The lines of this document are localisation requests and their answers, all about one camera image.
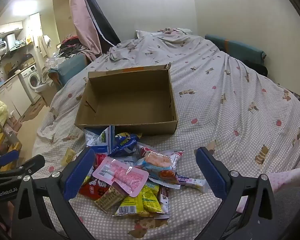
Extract teal headboard cushion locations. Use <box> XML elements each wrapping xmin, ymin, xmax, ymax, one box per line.
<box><xmin>204</xmin><ymin>34</ymin><xmax>267</xmax><ymax>64</ymax></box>

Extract dark curtain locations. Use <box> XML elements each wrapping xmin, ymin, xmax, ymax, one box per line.
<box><xmin>79</xmin><ymin>0</ymin><xmax>121</xmax><ymax>53</ymax></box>

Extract brown white slim packet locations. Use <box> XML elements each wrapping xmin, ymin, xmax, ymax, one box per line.
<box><xmin>159</xmin><ymin>184</ymin><xmax>170</xmax><ymax>219</ymax></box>

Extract pale blue orange-photo packet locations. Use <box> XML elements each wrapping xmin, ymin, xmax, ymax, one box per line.
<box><xmin>135</xmin><ymin>154</ymin><xmax>181</xmax><ymax>189</ymax></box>

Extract teal padded footboard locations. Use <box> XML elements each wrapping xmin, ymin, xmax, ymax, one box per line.
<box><xmin>49</xmin><ymin>54</ymin><xmax>90</xmax><ymax>87</ymax></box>

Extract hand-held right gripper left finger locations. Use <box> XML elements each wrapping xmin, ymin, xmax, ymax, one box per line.
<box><xmin>11</xmin><ymin>147</ymin><xmax>97</xmax><ymax>240</ymax></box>

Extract white wall cabinet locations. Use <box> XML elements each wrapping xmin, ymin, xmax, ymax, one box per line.
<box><xmin>0</xmin><ymin>21</ymin><xmax>23</xmax><ymax>37</ymax></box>

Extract pink dotted cloth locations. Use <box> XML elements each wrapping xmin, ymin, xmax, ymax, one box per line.
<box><xmin>236</xmin><ymin>164</ymin><xmax>300</xmax><ymax>213</ymax></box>

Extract white pink pillow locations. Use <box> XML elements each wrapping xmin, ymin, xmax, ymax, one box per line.
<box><xmin>136</xmin><ymin>27</ymin><xmax>193</xmax><ymax>39</ymax></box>

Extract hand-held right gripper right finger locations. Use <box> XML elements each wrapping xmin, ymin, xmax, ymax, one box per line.
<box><xmin>194</xmin><ymin>146</ymin><xmax>278</xmax><ymax>240</ymax></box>

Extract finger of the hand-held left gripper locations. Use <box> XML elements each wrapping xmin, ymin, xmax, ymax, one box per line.
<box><xmin>0</xmin><ymin>150</ymin><xmax>20</xmax><ymax>171</ymax></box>
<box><xmin>15</xmin><ymin>154</ymin><xmax>45</xmax><ymax>178</ymax></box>

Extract pile of clothes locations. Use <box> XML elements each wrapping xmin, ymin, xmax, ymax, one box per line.
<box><xmin>59</xmin><ymin>35</ymin><xmax>87</xmax><ymax>55</ymax></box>

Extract white red snack packet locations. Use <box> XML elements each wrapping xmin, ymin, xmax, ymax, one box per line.
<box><xmin>137</xmin><ymin>142</ymin><xmax>184</xmax><ymax>170</ymax></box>

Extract gold biscuit packet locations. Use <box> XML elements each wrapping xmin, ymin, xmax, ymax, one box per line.
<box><xmin>94</xmin><ymin>184</ymin><xmax>128</xmax><ymax>213</ymax></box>

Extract small pale yellow packet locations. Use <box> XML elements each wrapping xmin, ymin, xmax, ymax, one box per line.
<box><xmin>61</xmin><ymin>147</ymin><xmax>77</xmax><ymax>167</ymax></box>

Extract white kitchen counter cabinet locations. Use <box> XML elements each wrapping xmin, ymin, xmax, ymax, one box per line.
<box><xmin>0</xmin><ymin>75</ymin><xmax>32</xmax><ymax>117</ymax></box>

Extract pink sausage packet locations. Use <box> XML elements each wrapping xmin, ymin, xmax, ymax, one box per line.
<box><xmin>92</xmin><ymin>156</ymin><xmax>149</xmax><ymax>197</ymax></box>

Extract white blue green-label packet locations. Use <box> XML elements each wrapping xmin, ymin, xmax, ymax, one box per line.
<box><xmin>84</xmin><ymin>125</ymin><xmax>115</xmax><ymax>155</ymax></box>

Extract pink curtain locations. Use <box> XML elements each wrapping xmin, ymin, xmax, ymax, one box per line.
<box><xmin>69</xmin><ymin>0</ymin><xmax>103</xmax><ymax>60</ymax></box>

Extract white washing machine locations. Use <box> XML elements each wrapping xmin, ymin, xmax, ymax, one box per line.
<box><xmin>18</xmin><ymin>64</ymin><xmax>47</xmax><ymax>104</ymax></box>

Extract blue yellow snack packet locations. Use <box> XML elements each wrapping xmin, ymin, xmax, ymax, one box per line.
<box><xmin>107</xmin><ymin>132</ymin><xmax>142</xmax><ymax>155</ymax></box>

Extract brown cardboard box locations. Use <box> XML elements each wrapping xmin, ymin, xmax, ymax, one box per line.
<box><xmin>74</xmin><ymin>64</ymin><xmax>178</xmax><ymax>137</ymax></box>

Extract white purple bar packet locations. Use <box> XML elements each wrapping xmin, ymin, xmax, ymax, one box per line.
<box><xmin>177</xmin><ymin>175</ymin><xmax>209</xmax><ymax>193</ymax></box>

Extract hanging towels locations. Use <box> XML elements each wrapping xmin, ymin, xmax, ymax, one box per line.
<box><xmin>36</xmin><ymin>35</ymin><xmax>52</xmax><ymax>58</ymax></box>

